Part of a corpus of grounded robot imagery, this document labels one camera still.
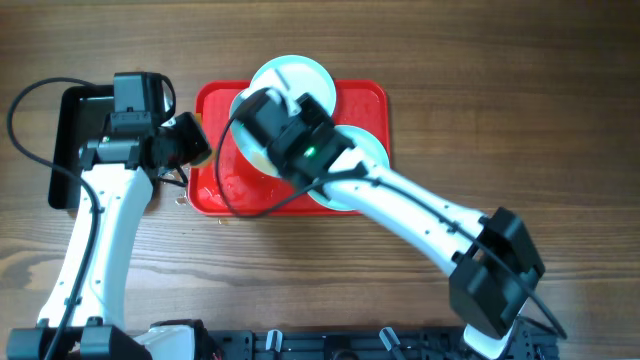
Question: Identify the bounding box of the orange green scrub sponge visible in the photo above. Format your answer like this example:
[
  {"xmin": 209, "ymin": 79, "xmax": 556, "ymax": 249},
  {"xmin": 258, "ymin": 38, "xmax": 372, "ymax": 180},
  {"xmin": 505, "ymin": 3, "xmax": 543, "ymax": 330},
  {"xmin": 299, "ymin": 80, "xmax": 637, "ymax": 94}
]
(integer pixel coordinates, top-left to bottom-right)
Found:
[{"xmin": 191, "ymin": 113, "xmax": 217, "ymax": 168}]

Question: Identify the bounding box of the pale blue plate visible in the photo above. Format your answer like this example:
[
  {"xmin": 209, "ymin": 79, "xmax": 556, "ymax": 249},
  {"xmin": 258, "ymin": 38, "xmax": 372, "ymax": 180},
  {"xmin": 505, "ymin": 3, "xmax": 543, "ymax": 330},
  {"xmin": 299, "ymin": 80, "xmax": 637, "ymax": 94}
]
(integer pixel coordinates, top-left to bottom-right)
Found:
[
  {"xmin": 229, "ymin": 89, "xmax": 281, "ymax": 178},
  {"xmin": 249, "ymin": 55, "xmax": 337, "ymax": 115},
  {"xmin": 308, "ymin": 125, "xmax": 390, "ymax": 212}
]

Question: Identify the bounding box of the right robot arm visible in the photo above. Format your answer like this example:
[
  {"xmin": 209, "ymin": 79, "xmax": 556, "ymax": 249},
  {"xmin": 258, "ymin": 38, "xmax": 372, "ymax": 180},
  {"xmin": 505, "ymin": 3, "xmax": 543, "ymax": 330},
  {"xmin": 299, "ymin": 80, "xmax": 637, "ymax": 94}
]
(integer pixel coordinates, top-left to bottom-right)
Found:
[{"xmin": 231, "ymin": 88, "xmax": 545, "ymax": 359}]

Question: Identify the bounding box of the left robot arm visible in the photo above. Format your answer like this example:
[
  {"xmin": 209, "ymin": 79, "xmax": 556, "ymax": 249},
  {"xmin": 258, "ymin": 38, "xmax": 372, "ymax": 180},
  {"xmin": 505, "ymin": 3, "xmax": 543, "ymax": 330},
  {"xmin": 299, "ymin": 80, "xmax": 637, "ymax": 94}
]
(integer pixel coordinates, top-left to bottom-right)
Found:
[{"xmin": 6, "ymin": 72, "xmax": 212, "ymax": 359}]

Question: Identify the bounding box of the red plastic tray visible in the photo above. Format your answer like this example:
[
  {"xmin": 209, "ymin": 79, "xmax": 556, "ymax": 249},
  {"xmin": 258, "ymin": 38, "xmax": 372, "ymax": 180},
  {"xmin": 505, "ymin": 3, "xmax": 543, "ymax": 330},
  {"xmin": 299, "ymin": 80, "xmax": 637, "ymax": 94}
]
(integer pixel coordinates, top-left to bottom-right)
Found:
[{"xmin": 187, "ymin": 80, "xmax": 391, "ymax": 217}]

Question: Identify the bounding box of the black rectangular water tray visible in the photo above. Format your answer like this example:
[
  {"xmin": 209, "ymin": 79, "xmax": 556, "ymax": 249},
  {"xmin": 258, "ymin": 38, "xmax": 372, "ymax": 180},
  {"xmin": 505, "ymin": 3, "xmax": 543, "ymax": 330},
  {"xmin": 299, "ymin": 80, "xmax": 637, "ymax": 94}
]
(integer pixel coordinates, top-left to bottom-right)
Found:
[{"xmin": 47, "ymin": 83, "xmax": 177, "ymax": 211}]

